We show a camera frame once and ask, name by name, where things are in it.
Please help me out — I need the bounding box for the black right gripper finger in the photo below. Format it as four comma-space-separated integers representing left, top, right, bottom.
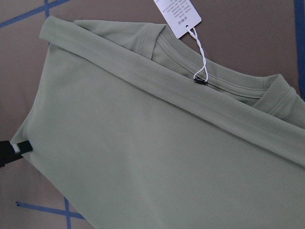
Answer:
0, 141, 33, 168

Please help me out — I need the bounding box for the olive green long-sleeve shirt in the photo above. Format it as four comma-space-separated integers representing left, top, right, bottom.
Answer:
12, 16, 305, 229

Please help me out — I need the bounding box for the white shirt price tag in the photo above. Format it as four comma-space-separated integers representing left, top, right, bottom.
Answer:
154, 0, 202, 39

